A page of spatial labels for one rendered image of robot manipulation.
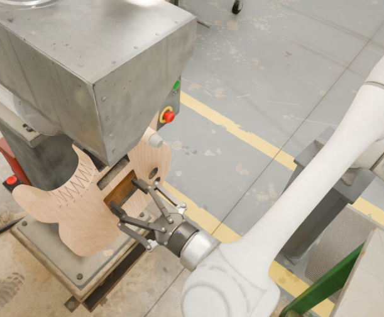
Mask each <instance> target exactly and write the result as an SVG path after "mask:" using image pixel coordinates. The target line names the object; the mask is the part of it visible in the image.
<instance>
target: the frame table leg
mask: <svg viewBox="0 0 384 317"><path fill-rule="evenodd" d="M364 244H365V242H363V243H362V244H361V245H360V246H359V247H358V248H356V249H355V250H353V251H352V252H351V253H350V254H349V255H348V256H347V257H345V258H344V259H342V261H340V262H339V263H338V264H337V265H335V266H334V267H333V268H332V269H331V270H330V271H328V272H327V273H326V274H324V275H323V276H322V277H321V278H320V279H319V280H317V281H316V282H315V283H313V285H311V286H310V287H309V288H308V289H306V290H305V291H304V292H303V293H302V294H300V295H299V296H298V297H297V298H295V299H294V300H293V301H292V302H291V303H289V304H288V305H287V306H286V307H284V308H283V310H282V312H281V313H280V316H279V317H285V316H286V314H287V313H288V310H289V309H290V308H291V309H293V310H294V311H295V312H296V313H298V314H299V315H300V316H302V315H303V314H304V313H306V312H308V311H309V310H310V309H312V308H313V307H315V306H316V305H318V304H319V303H321V302H323V301H324V300H325V299H327V298H328V297H330V296H332V295H333V294H334V293H336V292H338V291H339V290H340V289H342V288H343V287H344V285H345V283H346V281H347V279H348V277H349V274H350V272H351V270H352V268H353V266H354V264H355V262H356V260H357V258H358V257H359V254H360V251H361V249H362V248H363V245H364Z"/></svg>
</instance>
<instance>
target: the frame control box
mask: <svg viewBox="0 0 384 317"><path fill-rule="evenodd" d="M177 81H179V82H180V85H179V87H178V88H177V89H176V90H174V89H173V88H172V89H171V91H170V92H169V94H168V96H167V97H166V99H165V100H164V102H163V104H162V105H161V107H160V109H159V115H158V121H157V126H156V131H158V130H159V129H160V128H162V127H163V126H164V125H165V124H167V122H166V121H165V117H164V114H165V113H166V112H168V113H169V112H171V111H173V112H174V113H175V116H176V115H177V114H179V110H180V86H181V75H180V76H179V78H178V79H177Z"/></svg>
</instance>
